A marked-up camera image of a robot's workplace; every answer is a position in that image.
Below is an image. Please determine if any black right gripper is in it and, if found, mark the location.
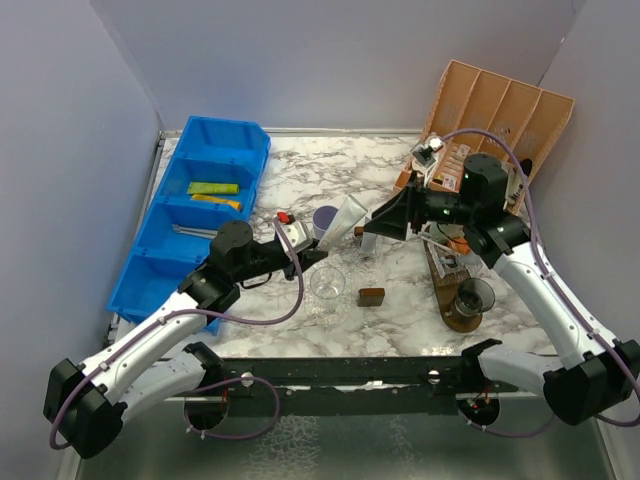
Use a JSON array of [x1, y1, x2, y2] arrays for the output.
[[364, 171, 477, 240]]

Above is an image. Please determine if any clear plastic cup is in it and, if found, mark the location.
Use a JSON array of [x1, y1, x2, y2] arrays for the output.
[[309, 266, 346, 325]]

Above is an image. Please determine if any lilac plastic cup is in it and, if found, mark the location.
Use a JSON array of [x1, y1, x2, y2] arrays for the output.
[[312, 205, 338, 240]]

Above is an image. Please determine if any clear square toothbrush holder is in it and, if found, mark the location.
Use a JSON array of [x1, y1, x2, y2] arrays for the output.
[[424, 241, 472, 288]]

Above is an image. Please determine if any white toothpaste tube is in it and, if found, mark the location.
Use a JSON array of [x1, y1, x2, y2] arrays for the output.
[[458, 251, 484, 277]]

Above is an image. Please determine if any dark blue plastic cup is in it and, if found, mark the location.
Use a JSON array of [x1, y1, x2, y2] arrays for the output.
[[449, 278, 496, 320]]

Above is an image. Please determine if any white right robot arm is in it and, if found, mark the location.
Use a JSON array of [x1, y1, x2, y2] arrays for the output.
[[364, 154, 639, 425]]

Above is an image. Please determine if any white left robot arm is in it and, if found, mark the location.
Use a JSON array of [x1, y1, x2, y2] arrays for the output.
[[43, 215, 328, 459]]

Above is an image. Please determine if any brown oval wooden tray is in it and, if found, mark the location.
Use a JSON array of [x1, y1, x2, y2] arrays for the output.
[[423, 238, 483, 333]]

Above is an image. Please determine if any blue plastic bin organizer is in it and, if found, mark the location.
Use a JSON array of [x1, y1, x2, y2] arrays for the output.
[[107, 116, 270, 323]]

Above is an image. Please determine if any peach compartment organizer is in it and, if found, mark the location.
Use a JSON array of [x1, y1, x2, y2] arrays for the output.
[[420, 60, 575, 214]]

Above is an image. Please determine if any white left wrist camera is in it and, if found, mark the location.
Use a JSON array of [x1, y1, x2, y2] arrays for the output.
[[276, 211, 314, 259]]

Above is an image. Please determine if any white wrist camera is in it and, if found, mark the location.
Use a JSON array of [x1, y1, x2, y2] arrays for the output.
[[410, 135, 446, 186], [276, 211, 314, 259]]

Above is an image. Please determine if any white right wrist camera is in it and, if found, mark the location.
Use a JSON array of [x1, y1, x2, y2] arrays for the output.
[[410, 135, 446, 186]]

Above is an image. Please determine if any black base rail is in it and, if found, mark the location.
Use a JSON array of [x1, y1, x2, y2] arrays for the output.
[[183, 342, 512, 422]]

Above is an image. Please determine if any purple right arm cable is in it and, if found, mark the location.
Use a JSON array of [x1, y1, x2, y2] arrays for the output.
[[434, 128, 640, 439]]

